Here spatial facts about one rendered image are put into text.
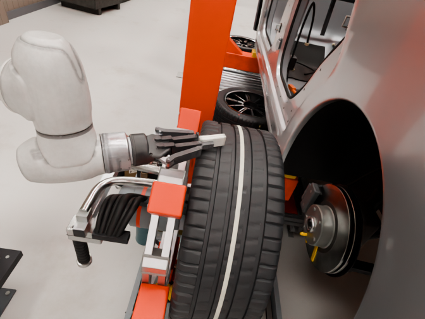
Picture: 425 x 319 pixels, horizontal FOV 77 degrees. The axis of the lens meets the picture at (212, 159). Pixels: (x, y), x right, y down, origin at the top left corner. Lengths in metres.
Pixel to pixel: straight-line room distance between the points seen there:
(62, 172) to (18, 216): 1.59
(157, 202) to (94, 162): 0.15
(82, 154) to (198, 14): 0.70
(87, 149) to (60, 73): 0.15
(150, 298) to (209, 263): 0.19
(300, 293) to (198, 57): 1.51
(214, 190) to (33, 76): 0.41
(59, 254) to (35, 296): 0.25
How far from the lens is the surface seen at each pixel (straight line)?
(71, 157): 0.58
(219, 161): 0.67
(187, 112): 0.94
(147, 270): 0.72
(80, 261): 0.95
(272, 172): 0.69
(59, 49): 0.53
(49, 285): 1.84
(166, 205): 0.59
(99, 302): 1.74
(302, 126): 1.22
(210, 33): 1.11
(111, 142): 0.60
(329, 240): 1.05
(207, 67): 1.14
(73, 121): 0.55
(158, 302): 0.76
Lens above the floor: 1.59
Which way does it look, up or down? 39 degrees down
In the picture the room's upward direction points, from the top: 13 degrees clockwise
